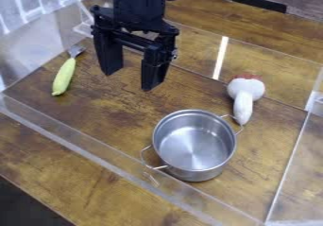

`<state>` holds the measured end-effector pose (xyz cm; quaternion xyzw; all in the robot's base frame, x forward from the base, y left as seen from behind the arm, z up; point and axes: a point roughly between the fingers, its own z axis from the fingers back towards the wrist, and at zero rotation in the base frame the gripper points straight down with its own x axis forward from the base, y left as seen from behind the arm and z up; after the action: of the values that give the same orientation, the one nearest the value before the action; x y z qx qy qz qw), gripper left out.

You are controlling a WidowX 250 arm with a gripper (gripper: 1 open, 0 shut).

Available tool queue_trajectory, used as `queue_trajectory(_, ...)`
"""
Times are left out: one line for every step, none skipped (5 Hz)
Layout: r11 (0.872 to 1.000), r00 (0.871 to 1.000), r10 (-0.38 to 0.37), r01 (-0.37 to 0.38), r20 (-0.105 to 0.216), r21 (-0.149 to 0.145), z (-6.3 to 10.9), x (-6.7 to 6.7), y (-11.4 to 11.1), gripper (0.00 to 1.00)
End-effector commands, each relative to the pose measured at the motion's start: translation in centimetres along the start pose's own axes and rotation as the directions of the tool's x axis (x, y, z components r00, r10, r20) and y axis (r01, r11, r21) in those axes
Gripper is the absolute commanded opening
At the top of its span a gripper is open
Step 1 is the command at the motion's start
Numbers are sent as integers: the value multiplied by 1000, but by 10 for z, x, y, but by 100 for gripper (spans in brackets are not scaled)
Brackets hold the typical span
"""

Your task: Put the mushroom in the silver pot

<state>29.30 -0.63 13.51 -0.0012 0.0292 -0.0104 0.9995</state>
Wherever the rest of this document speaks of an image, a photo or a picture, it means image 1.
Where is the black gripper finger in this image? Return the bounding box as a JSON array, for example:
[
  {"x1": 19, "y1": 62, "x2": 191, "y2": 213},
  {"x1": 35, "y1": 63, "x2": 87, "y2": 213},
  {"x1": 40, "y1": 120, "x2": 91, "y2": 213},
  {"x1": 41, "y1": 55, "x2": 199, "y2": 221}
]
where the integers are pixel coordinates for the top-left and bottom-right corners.
[
  {"x1": 142, "y1": 46, "x2": 171, "y2": 91},
  {"x1": 94, "y1": 32, "x2": 124, "y2": 76}
]

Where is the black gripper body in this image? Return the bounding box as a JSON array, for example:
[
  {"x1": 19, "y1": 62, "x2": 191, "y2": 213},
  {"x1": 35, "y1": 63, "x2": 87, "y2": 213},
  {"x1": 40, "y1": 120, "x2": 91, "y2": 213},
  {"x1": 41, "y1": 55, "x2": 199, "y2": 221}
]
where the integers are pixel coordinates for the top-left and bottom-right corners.
[{"x1": 91, "y1": 4, "x2": 179, "y2": 60}]

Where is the white red-capped toy mushroom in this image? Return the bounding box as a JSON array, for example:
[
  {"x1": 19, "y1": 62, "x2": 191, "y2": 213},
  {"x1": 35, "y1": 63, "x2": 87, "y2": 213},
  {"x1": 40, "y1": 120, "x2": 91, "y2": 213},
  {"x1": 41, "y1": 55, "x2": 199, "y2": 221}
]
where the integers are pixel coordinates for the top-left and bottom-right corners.
[{"x1": 227, "y1": 74, "x2": 266, "y2": 126}]

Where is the silver metal pot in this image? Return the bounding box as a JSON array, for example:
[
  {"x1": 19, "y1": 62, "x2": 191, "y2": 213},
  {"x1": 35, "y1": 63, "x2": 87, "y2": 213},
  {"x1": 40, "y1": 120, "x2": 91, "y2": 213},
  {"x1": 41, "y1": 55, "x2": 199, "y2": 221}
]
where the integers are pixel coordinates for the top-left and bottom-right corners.
[{"x1": 140, "y1": 109, "x2": 243, "y2": 183}]

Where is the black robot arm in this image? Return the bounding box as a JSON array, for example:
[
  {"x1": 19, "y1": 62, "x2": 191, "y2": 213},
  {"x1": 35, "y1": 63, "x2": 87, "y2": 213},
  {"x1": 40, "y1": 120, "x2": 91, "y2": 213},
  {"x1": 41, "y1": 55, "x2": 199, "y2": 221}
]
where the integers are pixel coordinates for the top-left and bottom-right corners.
[{"x1": 91, "y1": 0, "x2": 179, "y2": 91}]

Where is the clear acrylic triangle bracket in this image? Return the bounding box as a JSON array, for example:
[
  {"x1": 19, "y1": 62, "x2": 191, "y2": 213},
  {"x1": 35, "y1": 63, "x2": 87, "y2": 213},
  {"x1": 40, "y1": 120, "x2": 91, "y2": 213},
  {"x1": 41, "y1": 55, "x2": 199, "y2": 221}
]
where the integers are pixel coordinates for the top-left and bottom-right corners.
[{"x1": 72, "y1": 3, "x2": 95, "y2": 38}]

